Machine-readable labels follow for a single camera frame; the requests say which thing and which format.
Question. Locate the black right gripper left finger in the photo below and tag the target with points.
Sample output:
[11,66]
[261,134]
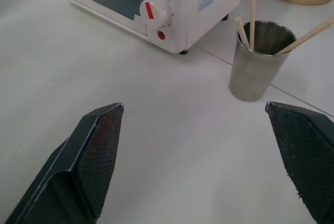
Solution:
[78,171]

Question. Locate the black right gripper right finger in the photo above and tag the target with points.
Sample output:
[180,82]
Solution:
[305,156]

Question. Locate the white toaster oven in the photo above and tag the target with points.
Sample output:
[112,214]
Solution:
[198,12]

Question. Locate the stainless steel cup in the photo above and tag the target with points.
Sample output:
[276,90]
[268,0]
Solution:
[257,70]

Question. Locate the wooden chopstick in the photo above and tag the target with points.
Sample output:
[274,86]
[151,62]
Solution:
[308,36]
[242,32]
[252,17]

